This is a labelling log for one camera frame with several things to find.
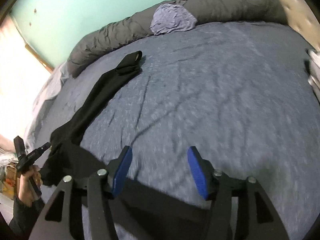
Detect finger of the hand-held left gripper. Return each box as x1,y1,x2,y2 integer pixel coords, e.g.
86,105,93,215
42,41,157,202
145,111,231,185
30,142,51,160

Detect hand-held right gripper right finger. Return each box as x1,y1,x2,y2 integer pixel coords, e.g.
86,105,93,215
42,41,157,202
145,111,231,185
187,146,288,240

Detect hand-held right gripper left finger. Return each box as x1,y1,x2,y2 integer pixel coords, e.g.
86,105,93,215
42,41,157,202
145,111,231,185
28,145,133,240

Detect black pants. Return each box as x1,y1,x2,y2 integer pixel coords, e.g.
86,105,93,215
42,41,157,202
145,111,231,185
39,51,209,240

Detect person's left forearm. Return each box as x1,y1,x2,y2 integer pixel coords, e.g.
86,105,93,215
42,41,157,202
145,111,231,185
9,196,45,240

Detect stack of folded clothes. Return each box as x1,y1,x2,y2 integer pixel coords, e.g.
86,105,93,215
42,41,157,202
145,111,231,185
304,49,320,95

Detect person's left hand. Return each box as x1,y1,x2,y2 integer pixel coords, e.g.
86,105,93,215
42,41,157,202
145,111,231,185
16,166,42,207

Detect cardboard box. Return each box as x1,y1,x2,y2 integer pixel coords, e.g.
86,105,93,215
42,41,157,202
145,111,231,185
4,164,18,199

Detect light grey bed cover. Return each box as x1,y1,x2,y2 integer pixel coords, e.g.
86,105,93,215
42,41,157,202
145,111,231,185
24,61,72,150

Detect pink curtain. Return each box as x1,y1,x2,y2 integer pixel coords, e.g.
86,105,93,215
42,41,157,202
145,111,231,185
0,15,53,153

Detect bed with blue sheet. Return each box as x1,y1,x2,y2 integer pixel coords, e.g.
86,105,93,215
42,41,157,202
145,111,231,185
27,21,320,240

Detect grey rolled duvet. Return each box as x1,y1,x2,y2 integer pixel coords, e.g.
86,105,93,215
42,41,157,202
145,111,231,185
67,0,288,77

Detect purple checked shorts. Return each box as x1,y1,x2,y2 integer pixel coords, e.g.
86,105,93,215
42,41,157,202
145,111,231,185
149,4,197,36

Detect cream padded headboard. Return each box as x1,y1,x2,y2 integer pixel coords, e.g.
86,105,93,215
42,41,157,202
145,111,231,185
251,0,315,40

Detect wooden window frame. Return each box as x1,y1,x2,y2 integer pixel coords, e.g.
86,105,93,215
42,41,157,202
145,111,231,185
25,44,54,73

